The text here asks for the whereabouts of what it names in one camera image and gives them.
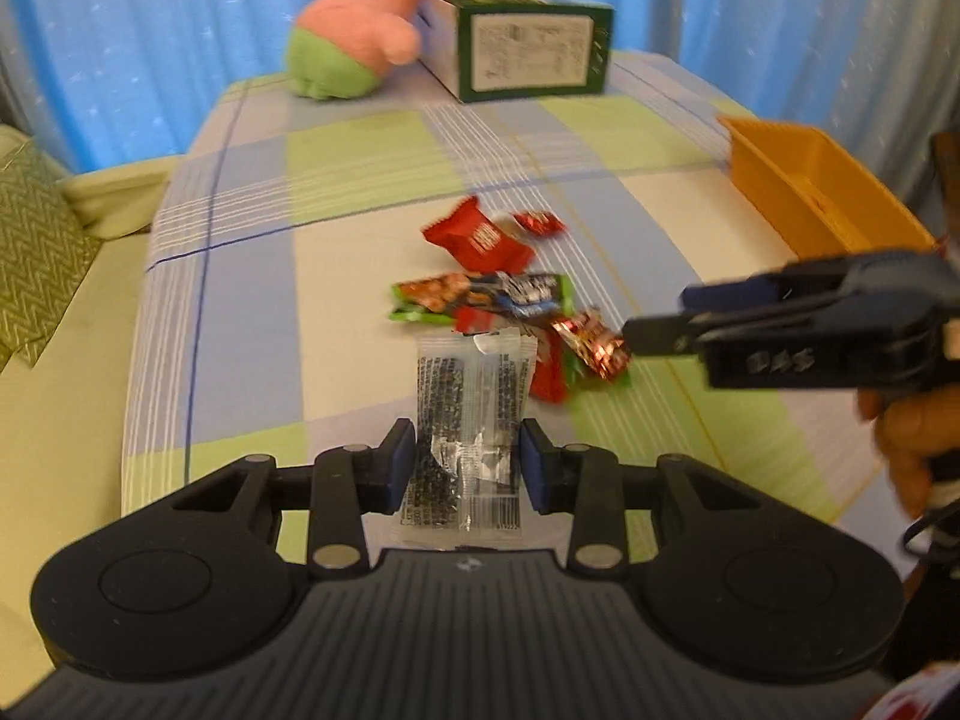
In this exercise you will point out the green cardboard box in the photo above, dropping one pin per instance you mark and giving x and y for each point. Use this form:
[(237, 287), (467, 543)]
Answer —
[(525, 45)]

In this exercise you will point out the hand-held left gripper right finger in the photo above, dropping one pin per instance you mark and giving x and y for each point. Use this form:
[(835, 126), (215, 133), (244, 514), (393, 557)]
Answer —
[(534, 465)]

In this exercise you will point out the person's right hand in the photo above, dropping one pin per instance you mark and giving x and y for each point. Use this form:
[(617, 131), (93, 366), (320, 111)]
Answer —
[(904, 435)]

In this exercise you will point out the cream sofa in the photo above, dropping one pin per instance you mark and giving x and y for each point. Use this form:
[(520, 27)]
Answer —
[(60, 480)]

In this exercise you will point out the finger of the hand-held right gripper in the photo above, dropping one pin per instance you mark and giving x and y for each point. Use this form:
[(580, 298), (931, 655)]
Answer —
[(664, 335), (731, 291)]

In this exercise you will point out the red and green snack packet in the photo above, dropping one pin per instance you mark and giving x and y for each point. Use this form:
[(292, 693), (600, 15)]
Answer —
[(549, 375)]

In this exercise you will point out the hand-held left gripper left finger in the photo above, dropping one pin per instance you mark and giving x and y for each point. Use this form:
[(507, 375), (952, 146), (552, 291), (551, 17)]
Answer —
[(400, 465)]

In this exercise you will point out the clear black-printed snack packet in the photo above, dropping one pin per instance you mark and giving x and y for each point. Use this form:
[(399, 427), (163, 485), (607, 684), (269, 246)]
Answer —
[(450, 390)]

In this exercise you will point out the small red candy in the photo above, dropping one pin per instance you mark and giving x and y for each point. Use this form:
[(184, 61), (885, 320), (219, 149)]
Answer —
[(538, 222)]

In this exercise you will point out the pink star plush toy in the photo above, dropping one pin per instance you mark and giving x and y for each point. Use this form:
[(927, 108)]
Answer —
[(352, 37)]

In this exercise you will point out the green zigzag cushion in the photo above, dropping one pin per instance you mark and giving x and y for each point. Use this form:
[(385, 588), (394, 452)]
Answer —
[(37, 255)]

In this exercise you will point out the checked tablecloth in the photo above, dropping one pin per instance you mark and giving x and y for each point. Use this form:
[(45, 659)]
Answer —
[(247, 300)]

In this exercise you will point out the long green snack packet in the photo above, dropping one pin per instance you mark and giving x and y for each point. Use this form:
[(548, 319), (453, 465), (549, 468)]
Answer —
[(439, 292)]

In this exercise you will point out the large red snack packet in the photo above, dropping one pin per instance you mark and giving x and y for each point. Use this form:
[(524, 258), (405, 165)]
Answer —
[(480, 236)]

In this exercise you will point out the shiny red candy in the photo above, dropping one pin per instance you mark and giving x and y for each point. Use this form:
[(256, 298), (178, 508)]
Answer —
[(594, 345)]

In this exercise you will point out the blue star-print curtain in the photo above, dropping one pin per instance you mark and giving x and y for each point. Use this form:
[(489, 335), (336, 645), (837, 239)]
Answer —
[(150, 30)]

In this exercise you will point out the orange plastic tray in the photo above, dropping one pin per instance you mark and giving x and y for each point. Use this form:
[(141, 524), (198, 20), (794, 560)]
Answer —
[(825, 169)]

